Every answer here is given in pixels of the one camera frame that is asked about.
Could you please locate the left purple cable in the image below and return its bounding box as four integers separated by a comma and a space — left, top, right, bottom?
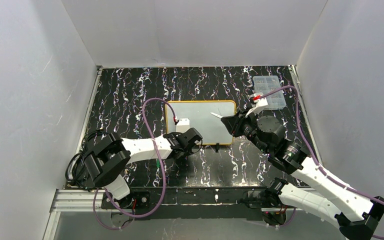
92, 97, 180, 231

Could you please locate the clear plastic compartment box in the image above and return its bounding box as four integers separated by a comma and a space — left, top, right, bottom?
252, 75, 288, 112

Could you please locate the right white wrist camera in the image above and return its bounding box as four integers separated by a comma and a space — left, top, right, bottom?
245, 93, 269, 117

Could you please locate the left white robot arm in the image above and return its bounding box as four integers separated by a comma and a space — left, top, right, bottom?
83, 128, 203, 200

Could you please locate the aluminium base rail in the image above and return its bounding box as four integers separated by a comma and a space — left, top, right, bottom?
50, 187, 312, 214

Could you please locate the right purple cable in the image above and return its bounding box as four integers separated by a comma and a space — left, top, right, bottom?
254, 85, 384, 240

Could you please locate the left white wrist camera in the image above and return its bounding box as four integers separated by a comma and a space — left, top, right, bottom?
175, 118, 191, 133

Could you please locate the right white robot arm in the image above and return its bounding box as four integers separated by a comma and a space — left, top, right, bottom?
220, 111, 384, 240

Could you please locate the purple cable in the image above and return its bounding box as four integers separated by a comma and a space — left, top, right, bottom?
254, 85, 384, 240
92, 97, 180, 231

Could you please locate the black cable bundle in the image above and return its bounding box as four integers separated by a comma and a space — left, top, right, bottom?
64, 130, 107, 190

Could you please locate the yellow framed whiteboard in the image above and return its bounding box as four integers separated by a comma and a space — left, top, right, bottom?
164, 100, 236, 146

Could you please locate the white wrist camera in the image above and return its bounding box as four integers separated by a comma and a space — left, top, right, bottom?
175, 118, 191, 133
245, 93, 269, 117

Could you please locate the green whiteboard marker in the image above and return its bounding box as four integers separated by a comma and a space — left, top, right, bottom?
210, 112, 223, 119

